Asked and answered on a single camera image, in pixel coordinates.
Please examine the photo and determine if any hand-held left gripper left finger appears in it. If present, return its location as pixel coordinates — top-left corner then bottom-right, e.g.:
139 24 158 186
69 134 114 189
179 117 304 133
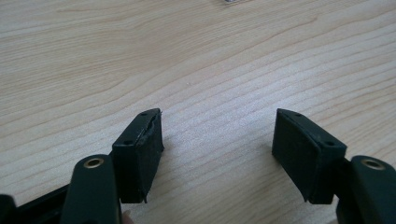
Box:
111 107 165 204

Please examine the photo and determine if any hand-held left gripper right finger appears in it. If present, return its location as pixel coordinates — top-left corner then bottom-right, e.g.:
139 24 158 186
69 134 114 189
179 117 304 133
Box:
271 107 348 205

